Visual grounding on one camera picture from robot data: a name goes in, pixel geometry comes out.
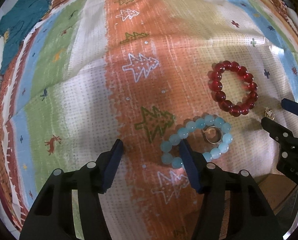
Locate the striped colourful bed blanket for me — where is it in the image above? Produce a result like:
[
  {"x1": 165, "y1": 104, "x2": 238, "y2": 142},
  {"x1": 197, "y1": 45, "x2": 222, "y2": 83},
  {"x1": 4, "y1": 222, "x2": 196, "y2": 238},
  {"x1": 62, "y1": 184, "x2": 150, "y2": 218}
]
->
[{"x1": 0, "y1": 0, "x2": 298, "y2": 240}]

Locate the red bead bracelet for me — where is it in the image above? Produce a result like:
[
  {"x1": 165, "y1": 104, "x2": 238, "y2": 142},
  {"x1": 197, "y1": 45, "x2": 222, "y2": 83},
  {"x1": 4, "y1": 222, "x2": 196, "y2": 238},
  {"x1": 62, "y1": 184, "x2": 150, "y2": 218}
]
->
[{"x1": 207, "y1": 60, "x2": 259, "y2": 117}]

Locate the light blue bead bracelet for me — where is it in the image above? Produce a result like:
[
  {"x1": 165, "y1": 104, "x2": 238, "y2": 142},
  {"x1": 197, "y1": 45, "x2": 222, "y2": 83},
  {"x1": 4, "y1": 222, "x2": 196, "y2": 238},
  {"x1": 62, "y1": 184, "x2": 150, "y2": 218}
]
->
[{"x1": 160, "y1": 114, "x2": 234, "y2": 169}]

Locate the teal shirt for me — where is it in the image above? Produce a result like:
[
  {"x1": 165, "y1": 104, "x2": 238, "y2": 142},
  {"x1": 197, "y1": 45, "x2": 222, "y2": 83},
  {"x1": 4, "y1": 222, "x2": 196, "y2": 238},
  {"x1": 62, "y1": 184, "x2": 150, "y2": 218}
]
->
[{"x1": 0, "y1": 0, "x2": 51, "y2": 75}]

